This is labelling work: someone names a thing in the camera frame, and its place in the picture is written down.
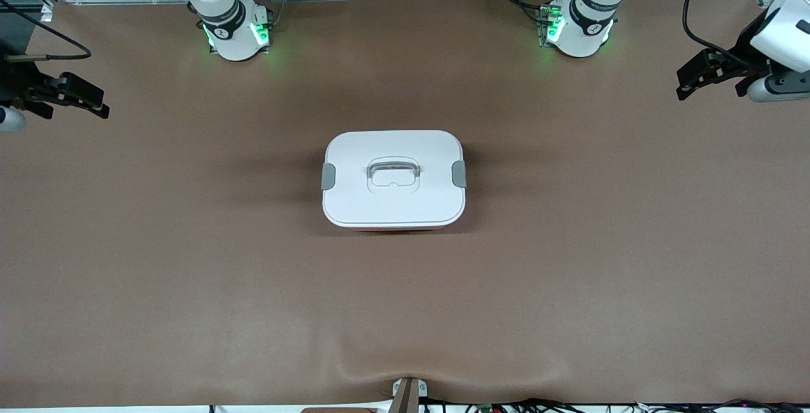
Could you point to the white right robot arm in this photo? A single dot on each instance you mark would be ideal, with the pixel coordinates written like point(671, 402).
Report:
point(234, 33)

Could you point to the brown table mat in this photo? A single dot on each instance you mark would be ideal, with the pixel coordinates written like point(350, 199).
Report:
point(569, 274)

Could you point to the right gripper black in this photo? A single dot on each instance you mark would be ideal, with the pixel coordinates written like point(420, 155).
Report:
point(17, 81)

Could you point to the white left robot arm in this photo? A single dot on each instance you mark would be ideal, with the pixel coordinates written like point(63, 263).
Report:
point(582, 33)

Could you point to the aluminium camera mount profile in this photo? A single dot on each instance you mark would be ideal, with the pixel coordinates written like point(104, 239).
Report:
point(408, 397)

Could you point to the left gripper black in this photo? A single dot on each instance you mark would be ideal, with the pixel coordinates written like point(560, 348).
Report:
point(745, 53)

